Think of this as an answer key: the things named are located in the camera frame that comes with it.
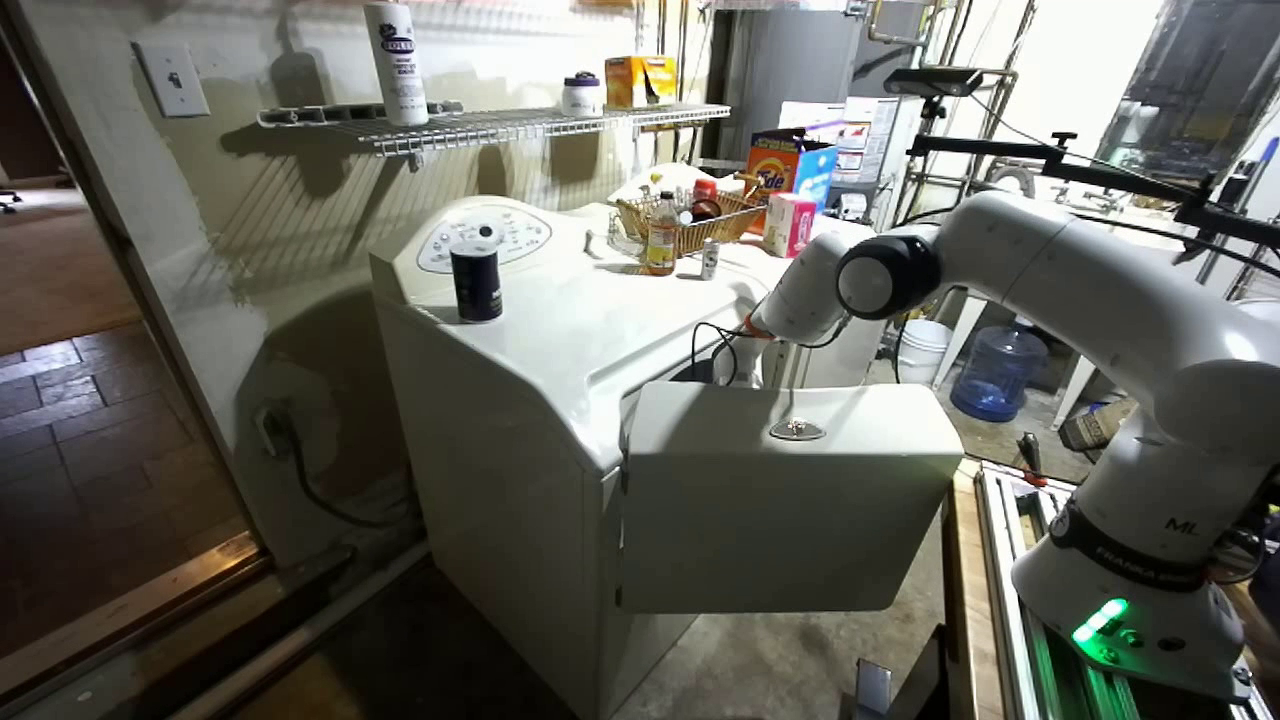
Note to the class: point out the aluminium rail frame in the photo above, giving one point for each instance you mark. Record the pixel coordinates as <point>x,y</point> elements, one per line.
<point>1021,535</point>

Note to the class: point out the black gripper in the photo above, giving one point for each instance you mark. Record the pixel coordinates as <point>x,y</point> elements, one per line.
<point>750,363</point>

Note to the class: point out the yellow cardboard box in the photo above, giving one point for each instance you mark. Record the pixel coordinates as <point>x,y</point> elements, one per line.
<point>642,83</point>

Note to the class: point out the white cylindrical can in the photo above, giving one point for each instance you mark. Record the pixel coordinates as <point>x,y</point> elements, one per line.
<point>711,257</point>

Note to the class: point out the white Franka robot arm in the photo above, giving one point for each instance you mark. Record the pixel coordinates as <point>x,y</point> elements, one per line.
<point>1106,292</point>

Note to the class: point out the dark blue round canister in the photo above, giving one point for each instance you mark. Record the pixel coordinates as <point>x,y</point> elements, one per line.
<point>479,272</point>

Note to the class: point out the black camera tripod arm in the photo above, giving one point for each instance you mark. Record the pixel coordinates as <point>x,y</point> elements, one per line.
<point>1040,152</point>

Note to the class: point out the blue water jug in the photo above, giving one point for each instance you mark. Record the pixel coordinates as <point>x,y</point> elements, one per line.
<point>998,374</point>

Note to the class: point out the grey metal cabinet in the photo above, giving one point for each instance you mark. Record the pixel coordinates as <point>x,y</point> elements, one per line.
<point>802,55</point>

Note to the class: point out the white wall switch plate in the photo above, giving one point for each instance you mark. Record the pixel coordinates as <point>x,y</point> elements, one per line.
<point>170,78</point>

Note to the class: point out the wooden platform board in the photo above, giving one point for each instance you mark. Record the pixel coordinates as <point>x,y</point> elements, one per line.
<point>975,600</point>

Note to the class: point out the red capped bottle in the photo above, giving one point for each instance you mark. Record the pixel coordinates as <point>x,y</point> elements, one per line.
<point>704,201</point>

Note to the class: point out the pink white carton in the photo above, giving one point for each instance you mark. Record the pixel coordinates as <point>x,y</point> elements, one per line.
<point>791,223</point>

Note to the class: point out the tall white bottle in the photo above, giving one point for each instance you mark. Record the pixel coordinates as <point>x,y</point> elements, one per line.
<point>397,62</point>

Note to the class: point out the orange detergent box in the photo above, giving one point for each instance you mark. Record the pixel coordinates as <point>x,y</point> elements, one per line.
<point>782,165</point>

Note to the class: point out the white printed box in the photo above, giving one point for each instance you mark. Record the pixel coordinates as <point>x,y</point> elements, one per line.
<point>853,144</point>

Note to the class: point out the white jar dark lid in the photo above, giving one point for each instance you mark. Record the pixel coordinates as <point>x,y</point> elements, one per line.
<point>583,95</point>

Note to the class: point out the amber liquid bottle black cap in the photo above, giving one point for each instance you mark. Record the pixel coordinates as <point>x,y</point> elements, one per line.
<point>657,242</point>

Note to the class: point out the white plastic bucket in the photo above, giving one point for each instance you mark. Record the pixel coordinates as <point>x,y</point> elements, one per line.
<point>921,351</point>

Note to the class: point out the brown wicker basket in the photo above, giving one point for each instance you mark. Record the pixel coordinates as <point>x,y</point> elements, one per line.
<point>731,223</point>

